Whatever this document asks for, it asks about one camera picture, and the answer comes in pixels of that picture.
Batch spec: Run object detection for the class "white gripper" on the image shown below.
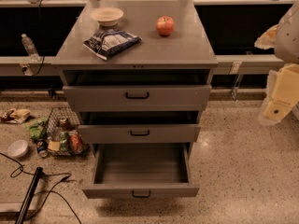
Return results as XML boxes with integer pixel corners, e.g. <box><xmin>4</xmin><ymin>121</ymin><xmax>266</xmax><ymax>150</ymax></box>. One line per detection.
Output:
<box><xmin>254</xmin><ymin>25</ymin><xmax>299</xmax><ymax>126</ymax></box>

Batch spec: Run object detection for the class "red apple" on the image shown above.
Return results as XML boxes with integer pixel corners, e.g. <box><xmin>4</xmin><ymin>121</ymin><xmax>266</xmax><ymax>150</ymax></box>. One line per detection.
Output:
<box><xmin>155</xmin><ymin>16</ymin><xmax>175</xmax><ymax>36</ymax></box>

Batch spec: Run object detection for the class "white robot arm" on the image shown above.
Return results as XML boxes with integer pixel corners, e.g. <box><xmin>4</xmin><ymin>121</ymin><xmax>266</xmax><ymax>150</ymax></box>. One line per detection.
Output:
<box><xmin>254</xmin><ymin>1</ymin><xmax>299</xmax><ymax>126</ymax></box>

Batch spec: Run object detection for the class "grey metal drawer cabinet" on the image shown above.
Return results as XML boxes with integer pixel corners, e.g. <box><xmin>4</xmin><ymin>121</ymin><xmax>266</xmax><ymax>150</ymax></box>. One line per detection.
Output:
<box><xmin>50</xmin><ymin>0</ymin><xmax>220</xmax><ymax>151</ymax></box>

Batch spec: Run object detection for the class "grey bottom drawer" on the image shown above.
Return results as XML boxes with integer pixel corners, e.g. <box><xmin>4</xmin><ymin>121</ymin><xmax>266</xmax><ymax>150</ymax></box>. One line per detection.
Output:
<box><xmin>82</xmin><ymin>143</ymin><xmax>199</xmax><ymax>199</ymax></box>

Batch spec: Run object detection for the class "grey drawer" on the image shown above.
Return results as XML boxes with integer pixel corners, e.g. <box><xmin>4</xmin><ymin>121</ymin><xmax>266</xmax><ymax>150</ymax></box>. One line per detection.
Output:
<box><xmin>78</xmin><ymin>111</ymin><xmax>200</xmax><ymax>144</ymax></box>
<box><xmin>64</xmin><ymin>69</ymin><xmax>211</xmax><ymax>112</ymax></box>
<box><xmin>82</xmin><ymin>143</ymin><xmax>199</xmax><ymax>199</ymax></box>

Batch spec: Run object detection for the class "grey middle drawer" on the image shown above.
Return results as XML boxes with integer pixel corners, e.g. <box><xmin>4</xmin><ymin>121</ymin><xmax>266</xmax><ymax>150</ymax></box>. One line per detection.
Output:
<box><xmin>78</xmin><ymin>111</ymin><xmax>200</xmax><ymax>144</ymax></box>

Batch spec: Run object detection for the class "grey top drawer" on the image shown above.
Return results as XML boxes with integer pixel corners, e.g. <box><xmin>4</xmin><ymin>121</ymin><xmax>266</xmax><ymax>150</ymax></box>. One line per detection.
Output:
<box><xmin>64</xmin><ymin>69</ymin><xmax>211</xmax><ymax>112</ymax></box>

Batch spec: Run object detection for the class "blue white chip bag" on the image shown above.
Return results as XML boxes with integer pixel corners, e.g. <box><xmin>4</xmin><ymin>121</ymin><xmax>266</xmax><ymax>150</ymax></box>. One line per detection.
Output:
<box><xmin>83</xmin><ymin>29</ymin><xmax>142</xmax><ymax>61</ymax></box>

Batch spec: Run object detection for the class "white bowl on cabinet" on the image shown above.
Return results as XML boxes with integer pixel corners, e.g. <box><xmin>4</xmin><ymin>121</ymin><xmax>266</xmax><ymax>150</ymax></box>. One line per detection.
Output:
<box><xmin>91</xmin><ymin>7</ymin><xmax>123</xmax><ymax>27</ymax></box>

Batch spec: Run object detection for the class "red soda can in basket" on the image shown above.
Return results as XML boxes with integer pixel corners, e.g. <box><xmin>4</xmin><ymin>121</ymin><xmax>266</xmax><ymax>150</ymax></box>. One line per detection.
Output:
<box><xmin>69</xmin><ymin>132</ymin><xmax>83</xmax><ymax>154</ymax></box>

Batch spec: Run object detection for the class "green can in basket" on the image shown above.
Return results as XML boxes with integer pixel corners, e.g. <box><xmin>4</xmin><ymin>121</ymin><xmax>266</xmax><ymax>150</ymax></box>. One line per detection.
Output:
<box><xmin>59</xmin><ymin>132</ymin><xmax>68</xmax><ymax>151</ymax></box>

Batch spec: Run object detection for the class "clear plastic water bottle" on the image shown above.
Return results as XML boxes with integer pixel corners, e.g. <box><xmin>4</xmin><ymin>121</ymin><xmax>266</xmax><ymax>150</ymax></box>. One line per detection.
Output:
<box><xmin>21</xmin><ymin>34</ymin><xmax>40</xmax><ymax>62</ymax></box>

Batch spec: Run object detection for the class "green snack bag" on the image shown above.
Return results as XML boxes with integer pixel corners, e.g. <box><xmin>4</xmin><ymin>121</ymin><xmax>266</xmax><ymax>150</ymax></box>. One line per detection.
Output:
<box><xmin>25</xmin><ymin>117</ymin><xmax>48</xmax><ymax>142</ymax></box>

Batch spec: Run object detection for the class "soda can on floor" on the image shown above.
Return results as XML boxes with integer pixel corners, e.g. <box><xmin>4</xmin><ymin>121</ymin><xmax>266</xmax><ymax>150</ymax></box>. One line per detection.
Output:
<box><xmin>36</xmin><ymin>140</ymin><xmax>48</xmax><ymax>158</ymax></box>

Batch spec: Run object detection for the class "black stand leg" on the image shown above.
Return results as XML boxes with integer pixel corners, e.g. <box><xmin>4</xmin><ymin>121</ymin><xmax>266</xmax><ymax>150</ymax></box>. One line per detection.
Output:
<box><xmin>15</xmin><ymin>167</ymin><xmax>43</xmax><ymax>224</ymax></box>

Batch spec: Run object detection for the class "crumpled brown snack bag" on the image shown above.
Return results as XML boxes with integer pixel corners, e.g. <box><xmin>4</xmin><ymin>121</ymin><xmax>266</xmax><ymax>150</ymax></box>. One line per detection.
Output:
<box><xmin>0</xmin><ymin>108</ymin><xmax>30</xmax><ymax>124</ymax></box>

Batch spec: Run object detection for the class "white bowl on floor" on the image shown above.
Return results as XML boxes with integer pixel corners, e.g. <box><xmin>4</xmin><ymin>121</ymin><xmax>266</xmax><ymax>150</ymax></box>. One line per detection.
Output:
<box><xmin>7</xmin><ymin>140</ymin><xmax>29</xmax><ymax>158</ymax></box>

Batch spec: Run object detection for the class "wire mesh basket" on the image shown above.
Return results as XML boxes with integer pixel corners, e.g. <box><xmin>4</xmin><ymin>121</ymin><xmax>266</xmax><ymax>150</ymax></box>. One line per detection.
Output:
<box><xmin>46</xmin><ymin>107</ymin><xmax>87</xmax><ymax>156</ymax></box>

